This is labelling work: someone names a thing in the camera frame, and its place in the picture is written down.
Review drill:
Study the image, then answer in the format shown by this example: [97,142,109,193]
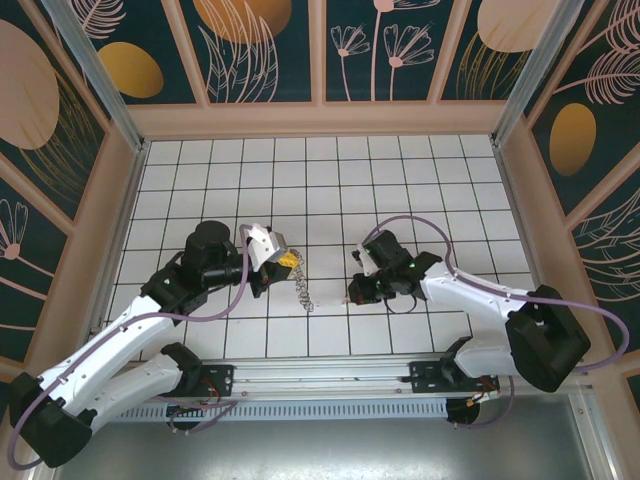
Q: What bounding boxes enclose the aluminium frame post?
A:
[42,0,150,154]
[491,0,591,147]

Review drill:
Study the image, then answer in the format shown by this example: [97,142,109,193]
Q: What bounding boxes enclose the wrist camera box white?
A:
[247,222,289,274]
[353,241,375,277]

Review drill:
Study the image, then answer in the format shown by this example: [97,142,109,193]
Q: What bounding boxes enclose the grey slotted cable duct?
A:
[117,398,449,421]

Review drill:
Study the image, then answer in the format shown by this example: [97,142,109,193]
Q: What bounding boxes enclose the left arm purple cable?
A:
[8,223,251,471]

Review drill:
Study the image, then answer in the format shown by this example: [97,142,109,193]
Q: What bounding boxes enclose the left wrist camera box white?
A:
[247,222,289,274]

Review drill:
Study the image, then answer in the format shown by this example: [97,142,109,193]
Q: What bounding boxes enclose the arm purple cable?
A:
[362,215,630,431]
[8,223,251,471]

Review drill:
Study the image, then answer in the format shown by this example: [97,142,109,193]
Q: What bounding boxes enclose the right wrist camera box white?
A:
[353,241,375,277]

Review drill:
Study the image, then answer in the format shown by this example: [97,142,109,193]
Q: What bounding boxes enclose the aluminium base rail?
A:
[87,353,595,401]

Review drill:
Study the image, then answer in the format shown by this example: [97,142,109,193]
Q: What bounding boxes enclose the grey metal sheet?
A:
[49,394,619,480]

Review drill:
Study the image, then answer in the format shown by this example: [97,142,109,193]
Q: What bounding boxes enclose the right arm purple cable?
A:
[362,215,630,431]

